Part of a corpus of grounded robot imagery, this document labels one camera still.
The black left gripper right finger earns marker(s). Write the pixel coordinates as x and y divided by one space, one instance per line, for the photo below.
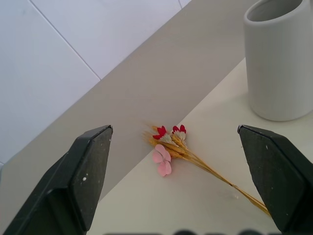
276 176

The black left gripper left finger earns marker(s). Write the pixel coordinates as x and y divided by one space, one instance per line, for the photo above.
73 176

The white ceramic vase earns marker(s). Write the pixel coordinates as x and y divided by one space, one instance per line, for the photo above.
278 61

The dried wheat flower bouquet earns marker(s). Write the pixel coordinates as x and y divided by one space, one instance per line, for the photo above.
181 153

